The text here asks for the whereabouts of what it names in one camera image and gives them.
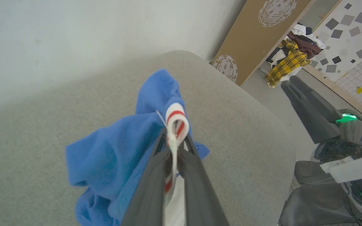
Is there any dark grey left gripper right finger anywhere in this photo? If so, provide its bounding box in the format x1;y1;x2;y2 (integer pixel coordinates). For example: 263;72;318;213
177;136;229;226

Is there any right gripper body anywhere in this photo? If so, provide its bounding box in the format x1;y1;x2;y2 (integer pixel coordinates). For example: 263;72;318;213
311;108;362;164

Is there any white panel with grey squares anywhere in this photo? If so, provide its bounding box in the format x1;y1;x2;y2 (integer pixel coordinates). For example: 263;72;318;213
310;0;362;82

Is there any maroon garment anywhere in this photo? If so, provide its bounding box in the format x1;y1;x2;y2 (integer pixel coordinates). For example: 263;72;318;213
287;31;323;59

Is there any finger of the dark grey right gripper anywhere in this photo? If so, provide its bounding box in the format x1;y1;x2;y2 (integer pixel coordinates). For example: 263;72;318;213
289;75;342;123
281;81;341;144

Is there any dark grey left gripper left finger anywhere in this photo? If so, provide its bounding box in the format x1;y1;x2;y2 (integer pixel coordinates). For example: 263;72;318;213
121;128;173;226

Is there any brown board with white prints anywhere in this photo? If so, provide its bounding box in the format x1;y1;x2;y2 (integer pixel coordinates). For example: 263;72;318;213
211;0;316;86

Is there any grey fabric sofa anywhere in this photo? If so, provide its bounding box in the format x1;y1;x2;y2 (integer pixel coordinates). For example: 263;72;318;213
0;50;296;226

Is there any light wooden strip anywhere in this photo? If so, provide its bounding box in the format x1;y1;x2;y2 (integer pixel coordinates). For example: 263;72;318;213
304;64;362;120

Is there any blue garment white red trim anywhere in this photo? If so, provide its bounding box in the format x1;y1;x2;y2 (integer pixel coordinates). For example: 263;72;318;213
65;68;210;226

